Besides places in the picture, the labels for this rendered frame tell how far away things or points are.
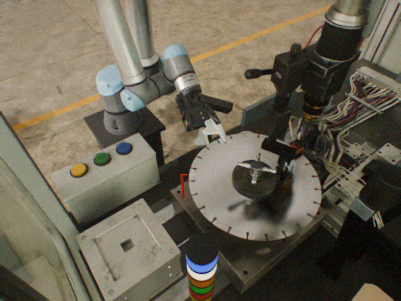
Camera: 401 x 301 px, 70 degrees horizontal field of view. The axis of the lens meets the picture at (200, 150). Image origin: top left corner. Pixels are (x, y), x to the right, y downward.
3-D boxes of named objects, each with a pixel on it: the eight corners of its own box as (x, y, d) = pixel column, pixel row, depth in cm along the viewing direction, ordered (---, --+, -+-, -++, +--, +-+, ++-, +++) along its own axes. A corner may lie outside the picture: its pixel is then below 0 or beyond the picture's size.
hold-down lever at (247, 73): (262, 95, 56) (265, 83, 54) (241, 81, 59) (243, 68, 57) (290, 82, 59) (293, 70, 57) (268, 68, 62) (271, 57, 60)
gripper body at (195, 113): (187, 135, 91) (173, 100, 92) (211, 126, 93) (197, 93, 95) (192, 128, 84) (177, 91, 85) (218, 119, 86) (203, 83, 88)
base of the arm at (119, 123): (98, 119, 118) (92, 100, 111) (131, 105, 124) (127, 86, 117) (114, 140, 110) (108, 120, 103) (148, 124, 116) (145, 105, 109)
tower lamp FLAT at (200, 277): (198, 287, 41) (198, 280, 39) (181, 262, 44) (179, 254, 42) (222, 269, 43) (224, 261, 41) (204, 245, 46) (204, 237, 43)
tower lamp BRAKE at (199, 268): (198, 280, 39) (198, 272, 37) (179, 254, 41) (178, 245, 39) (224, 260, 41) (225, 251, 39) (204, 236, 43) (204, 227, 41)
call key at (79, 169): (76, 180, 80) (73, 176, 78) (71, 171, 82) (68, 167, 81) (89, 174, 81) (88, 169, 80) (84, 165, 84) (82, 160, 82)
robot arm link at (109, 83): (96, 103, 110) (86, 71, 100) (125, 88, 116) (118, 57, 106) (114, 117, 104) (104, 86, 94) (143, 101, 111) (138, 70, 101)
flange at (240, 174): (223, 173, 74) (224, 166, 72) (256, 156, 78) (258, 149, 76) (250, 204, 68) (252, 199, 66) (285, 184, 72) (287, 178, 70)
